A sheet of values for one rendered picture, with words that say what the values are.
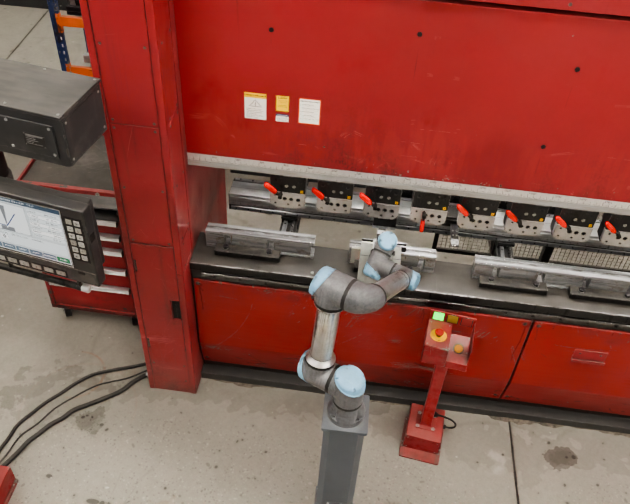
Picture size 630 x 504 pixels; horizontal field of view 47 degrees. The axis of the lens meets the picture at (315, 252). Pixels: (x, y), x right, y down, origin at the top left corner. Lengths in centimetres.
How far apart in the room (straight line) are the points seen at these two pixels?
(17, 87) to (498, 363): 242
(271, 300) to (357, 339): 47
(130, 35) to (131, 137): 42
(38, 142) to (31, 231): 40
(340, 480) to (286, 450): 59
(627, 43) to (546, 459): 210
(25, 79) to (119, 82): 34
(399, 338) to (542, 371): 71
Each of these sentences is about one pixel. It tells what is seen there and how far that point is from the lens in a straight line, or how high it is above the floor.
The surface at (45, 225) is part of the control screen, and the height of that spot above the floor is 149.
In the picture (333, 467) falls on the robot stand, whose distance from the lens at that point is 309.
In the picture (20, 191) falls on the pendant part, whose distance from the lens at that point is 263.
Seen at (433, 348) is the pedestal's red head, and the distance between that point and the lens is 315.
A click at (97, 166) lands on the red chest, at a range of 373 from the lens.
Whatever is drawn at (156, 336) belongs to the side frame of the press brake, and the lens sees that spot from 358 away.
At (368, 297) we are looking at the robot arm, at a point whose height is 139.
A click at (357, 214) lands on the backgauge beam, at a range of 343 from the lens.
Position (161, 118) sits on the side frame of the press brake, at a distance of 271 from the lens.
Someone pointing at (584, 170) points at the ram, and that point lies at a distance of 299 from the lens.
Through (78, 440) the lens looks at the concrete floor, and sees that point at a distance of 384.
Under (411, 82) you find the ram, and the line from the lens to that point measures 271.
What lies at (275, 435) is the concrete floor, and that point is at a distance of 374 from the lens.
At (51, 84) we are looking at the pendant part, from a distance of 248.
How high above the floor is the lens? 316
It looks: 43 degrees down
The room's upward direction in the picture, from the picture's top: 4 degrees clockwise
